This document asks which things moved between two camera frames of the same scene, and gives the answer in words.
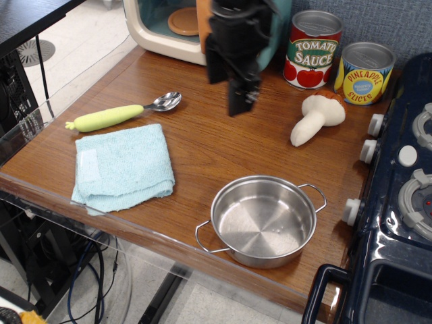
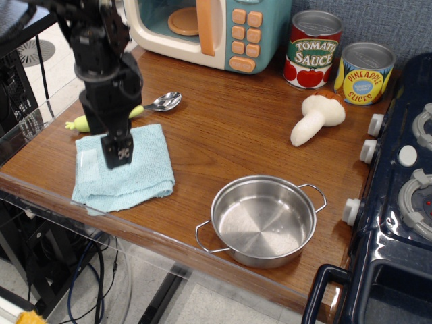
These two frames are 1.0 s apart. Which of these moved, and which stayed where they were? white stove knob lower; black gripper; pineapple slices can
Moved: black gripper
Stayed: white stove knob lower; pineapple slices can
